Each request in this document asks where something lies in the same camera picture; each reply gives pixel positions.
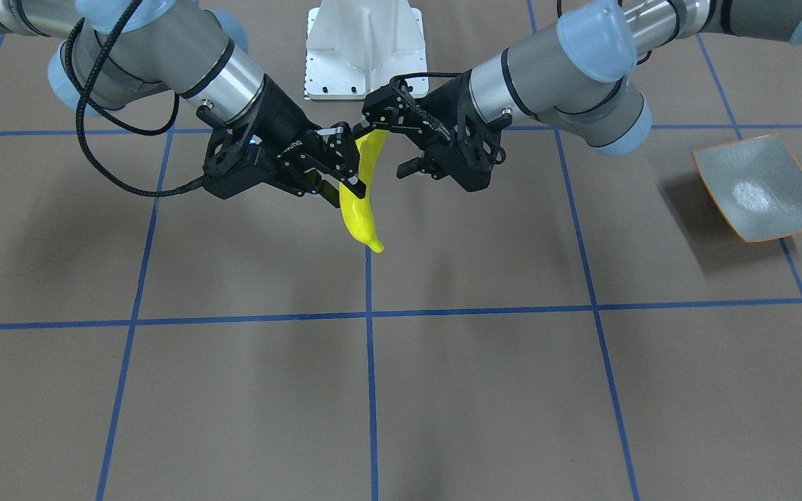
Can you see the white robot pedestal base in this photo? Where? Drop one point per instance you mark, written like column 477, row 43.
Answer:
column 355, row 47

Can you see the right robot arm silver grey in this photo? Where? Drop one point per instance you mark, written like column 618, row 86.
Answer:
column 117, row 52

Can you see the grey square plate orange rim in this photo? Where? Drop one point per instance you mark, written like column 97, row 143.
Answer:
column 756, row 184

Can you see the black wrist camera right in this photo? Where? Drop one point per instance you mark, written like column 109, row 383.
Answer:
column 234, row 162

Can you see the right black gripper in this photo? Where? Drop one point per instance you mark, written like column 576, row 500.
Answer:
column 285, row 124

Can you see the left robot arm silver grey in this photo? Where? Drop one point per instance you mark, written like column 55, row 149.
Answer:
column 573, row 74

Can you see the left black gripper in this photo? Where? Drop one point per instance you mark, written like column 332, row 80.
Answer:
column 441, row 106

